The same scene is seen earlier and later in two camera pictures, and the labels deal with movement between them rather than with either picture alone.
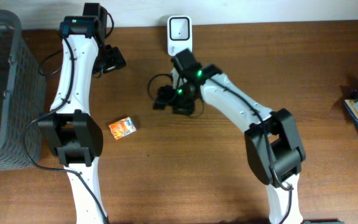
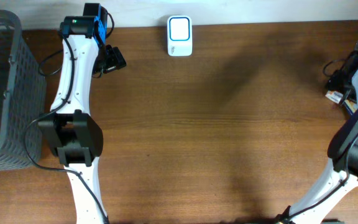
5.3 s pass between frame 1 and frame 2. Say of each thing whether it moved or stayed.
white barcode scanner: stayed
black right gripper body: moved
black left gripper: stayed
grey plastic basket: stayed
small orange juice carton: moved
